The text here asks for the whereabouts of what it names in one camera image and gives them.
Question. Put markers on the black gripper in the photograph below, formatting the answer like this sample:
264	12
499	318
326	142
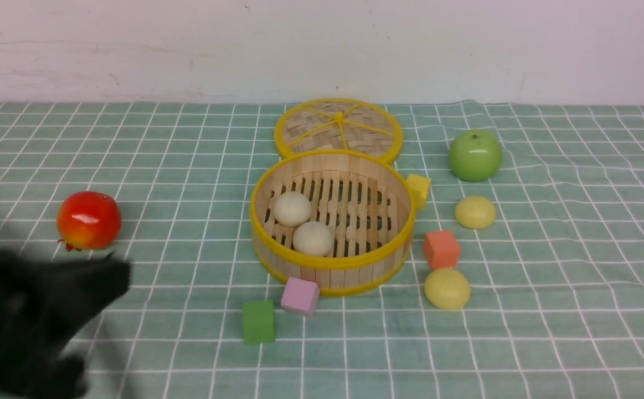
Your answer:
43	305

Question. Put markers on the white bun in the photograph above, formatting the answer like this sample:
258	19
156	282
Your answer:
314	238
292	209

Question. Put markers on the yellow bun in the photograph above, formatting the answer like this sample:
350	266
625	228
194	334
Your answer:
447	289
475	212

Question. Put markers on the bamboo steamer tray yellow rim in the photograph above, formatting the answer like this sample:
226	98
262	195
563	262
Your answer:
367	205

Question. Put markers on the woven bamboo steamer lid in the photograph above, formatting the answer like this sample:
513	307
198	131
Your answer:
339	124

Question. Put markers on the red pomegranate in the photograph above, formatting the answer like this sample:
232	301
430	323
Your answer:
88	220

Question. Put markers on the green cube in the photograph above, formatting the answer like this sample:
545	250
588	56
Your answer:
258	322

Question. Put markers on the pink cube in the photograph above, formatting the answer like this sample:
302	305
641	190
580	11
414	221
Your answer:
300	296

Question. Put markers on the green checkered tablecloth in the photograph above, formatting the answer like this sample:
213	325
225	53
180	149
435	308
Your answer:
557	281

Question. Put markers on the yellow cube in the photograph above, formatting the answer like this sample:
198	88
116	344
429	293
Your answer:
419	186

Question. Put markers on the orange cube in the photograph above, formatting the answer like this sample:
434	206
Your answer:
441	249

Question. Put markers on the green apple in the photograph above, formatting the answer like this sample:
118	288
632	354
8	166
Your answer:
475	155

